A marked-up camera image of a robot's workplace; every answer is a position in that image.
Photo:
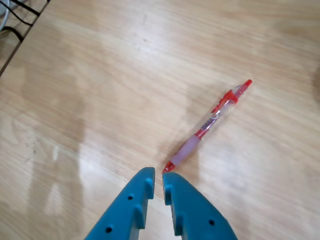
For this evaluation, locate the red clear pen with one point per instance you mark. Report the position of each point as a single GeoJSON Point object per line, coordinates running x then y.
{"type": "Point", "coordinates": [187, 147]}

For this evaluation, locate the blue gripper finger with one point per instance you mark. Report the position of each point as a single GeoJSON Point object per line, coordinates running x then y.
{"type": "Point", "coordinates": [197, 215]}
{"type": "Point", "coordinates": [125, 210]}

